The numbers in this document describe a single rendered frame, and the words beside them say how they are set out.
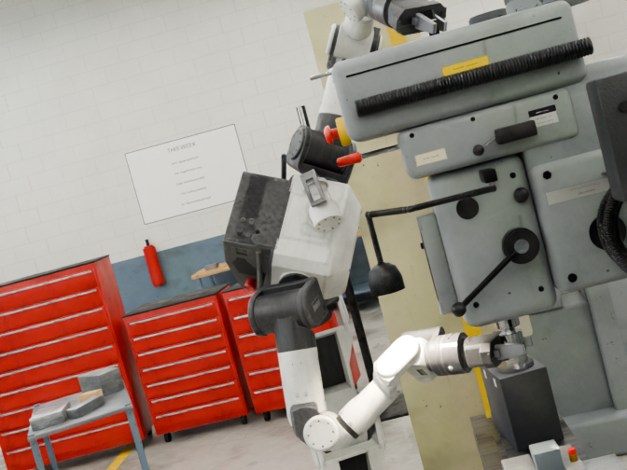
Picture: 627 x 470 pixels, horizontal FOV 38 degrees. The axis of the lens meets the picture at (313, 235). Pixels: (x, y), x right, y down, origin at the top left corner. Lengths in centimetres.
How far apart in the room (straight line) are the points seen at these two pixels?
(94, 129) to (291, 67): 250
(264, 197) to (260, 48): 892
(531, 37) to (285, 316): 79
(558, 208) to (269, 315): 68
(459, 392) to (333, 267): 175
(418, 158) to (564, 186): 28
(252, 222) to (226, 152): 893
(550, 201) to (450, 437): 212
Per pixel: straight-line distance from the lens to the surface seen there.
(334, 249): 211
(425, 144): 179
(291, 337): 204
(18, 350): 712
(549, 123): 182
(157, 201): 1126
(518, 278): 185
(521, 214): 183
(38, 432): 462
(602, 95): 158
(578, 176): 183
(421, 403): 377
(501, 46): 180
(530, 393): 232
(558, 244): 183
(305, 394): 204
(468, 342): 198
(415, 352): 200
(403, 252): 365
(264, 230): 213
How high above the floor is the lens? 171
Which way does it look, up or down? 4 degrees down
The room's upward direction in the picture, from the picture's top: 15 degrees counter-clockwise
